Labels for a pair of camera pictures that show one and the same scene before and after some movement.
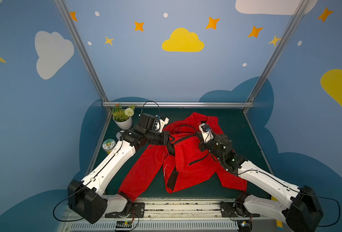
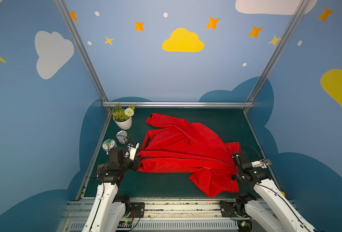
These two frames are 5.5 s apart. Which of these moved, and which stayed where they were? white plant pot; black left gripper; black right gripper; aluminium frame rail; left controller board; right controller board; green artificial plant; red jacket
Moved: black left gripper; black right gripper; red jacket
Stayed: white plant pot; aluminium frame rail; right controller board; left controller board; green artificial plant
